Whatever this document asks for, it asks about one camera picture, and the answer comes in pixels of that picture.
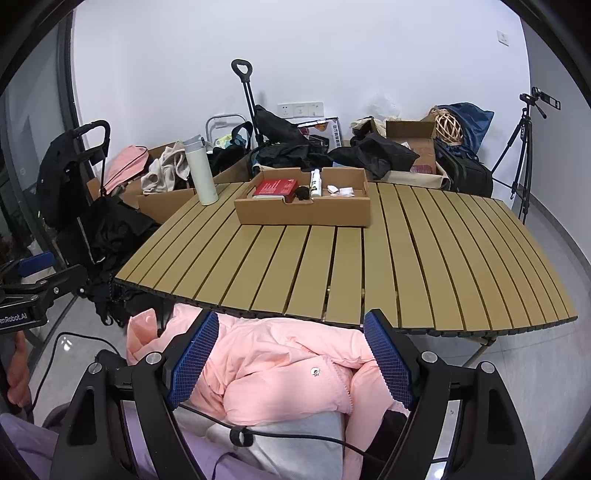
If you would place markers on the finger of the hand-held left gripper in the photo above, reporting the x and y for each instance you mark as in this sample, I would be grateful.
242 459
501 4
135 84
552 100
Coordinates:
37 264
55 282

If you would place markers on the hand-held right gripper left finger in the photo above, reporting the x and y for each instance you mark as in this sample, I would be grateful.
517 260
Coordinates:
194 364

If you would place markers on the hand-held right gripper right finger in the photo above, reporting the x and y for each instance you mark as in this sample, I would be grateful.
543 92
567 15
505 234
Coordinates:
388 360

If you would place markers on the shallow cardboard tray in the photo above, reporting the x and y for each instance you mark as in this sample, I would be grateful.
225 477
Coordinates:
304 212

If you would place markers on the white spray bottle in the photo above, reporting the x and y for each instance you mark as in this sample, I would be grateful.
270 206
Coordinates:
316 183

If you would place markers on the person's left hand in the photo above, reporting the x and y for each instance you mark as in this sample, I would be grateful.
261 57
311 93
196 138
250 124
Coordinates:
18 371

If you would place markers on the black folding cart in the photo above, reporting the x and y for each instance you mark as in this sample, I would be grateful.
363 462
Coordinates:
92 230

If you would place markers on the pink down jacket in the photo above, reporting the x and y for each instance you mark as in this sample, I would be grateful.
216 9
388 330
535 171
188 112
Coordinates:
277 369

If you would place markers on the grey sweater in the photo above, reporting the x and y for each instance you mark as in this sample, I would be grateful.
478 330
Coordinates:
295 420

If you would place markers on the lilac trousers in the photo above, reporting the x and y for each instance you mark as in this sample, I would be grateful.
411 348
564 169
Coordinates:
27 443

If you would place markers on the pink backpack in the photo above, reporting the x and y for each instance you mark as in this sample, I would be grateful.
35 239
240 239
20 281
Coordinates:
124 166

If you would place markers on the open cardboard box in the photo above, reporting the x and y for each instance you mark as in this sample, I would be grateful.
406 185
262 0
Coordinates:
166 205

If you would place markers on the beige crumpled cloth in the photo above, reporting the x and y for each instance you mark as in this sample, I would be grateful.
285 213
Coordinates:
164 173

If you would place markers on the white thermos bottle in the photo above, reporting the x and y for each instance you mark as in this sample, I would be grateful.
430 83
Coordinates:
201 170

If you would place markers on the beige fabric bag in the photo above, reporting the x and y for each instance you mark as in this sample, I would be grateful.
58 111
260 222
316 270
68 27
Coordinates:
415 177

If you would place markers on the small black object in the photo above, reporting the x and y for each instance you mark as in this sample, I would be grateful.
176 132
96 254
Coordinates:
302 192

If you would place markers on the red flat box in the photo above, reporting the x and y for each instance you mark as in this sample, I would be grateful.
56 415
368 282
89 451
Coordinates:
274 187

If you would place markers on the black suitcase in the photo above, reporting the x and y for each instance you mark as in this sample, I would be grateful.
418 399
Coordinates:
466 175

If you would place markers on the black jacket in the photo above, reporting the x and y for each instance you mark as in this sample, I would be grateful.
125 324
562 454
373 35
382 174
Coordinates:
378 154

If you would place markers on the cardboard box with labels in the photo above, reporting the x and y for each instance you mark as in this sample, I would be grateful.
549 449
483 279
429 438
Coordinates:
422 152

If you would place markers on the black clothes pile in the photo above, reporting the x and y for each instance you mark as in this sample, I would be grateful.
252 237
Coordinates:
295 157

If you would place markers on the cream cloth bag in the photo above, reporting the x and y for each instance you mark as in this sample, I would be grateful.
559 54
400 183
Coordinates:
369 124

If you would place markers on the printed appliance box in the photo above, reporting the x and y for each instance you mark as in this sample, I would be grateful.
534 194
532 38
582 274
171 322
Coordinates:
328 131

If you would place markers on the wicker ball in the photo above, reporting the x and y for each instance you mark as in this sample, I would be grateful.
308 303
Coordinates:
445 125

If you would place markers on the black bag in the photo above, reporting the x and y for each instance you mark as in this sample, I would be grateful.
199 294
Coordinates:
277 127

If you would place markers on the dark blue bag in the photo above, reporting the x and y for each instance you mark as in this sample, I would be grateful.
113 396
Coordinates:
473 122

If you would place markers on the black tripod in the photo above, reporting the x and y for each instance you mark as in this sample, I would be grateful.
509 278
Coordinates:
525 134

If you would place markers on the white metal frame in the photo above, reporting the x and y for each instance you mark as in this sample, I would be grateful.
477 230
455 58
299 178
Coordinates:
221 118

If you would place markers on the white wall socket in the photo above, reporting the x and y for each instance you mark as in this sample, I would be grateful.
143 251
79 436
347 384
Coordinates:
300 110

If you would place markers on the black camera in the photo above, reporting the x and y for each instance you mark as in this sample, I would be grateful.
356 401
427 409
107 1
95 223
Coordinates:
538 98

